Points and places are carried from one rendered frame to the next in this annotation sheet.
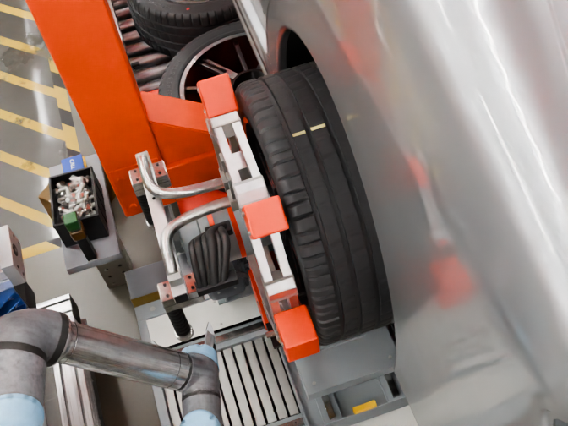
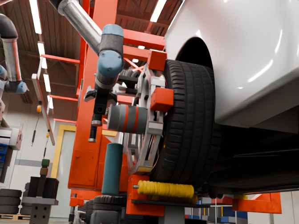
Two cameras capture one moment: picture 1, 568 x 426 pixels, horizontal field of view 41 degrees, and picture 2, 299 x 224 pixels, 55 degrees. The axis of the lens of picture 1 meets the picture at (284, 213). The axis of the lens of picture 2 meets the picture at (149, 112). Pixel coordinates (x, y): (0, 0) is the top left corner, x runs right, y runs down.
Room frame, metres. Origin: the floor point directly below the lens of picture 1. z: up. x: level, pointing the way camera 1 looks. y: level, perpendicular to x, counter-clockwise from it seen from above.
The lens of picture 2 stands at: (-0.33, 0.13, 0.40)
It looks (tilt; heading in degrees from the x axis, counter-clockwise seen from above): 19 degrees up; 357
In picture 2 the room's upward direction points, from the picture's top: 4 degrees clockwise
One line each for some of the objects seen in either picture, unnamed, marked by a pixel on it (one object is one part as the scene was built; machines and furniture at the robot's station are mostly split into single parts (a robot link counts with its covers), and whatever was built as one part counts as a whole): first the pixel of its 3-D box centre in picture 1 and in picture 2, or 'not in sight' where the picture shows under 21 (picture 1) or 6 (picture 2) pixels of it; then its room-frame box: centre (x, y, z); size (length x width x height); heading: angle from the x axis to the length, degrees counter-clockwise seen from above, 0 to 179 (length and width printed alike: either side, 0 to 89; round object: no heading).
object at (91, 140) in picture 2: (148, 205); (93, 128); (1.21, 0.34, 0.83); 0.04 x 0.04 x 0.16
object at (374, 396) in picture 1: (337, 343); not in sight; (1.08, -0.10, 0.13); 0.50 x 0.36 x 0.10; 10
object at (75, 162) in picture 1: (73, 166); not in sight; (1.71, 0.66, 0.47); 0.07 x 0.07 x 0.02; 10
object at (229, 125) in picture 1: (253, 223); (143, 121); (1.08, 0.08, 0.85); 0.54 x 0.07 x 0.54; 10
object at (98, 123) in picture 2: (177, 318); (98, 108); (0.87, 0.28, 0.83); 0.04 x 0.04 x 0.16
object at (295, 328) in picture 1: (296, 333); (161, 99); (0.77, 0.02, 0.85); 0.09 x 0.08 x 0.07; 10
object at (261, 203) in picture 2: not in sight; (251, 199); (3.81, -1.64, 0.69); 0.52 x 0.17 x 0.35; 100
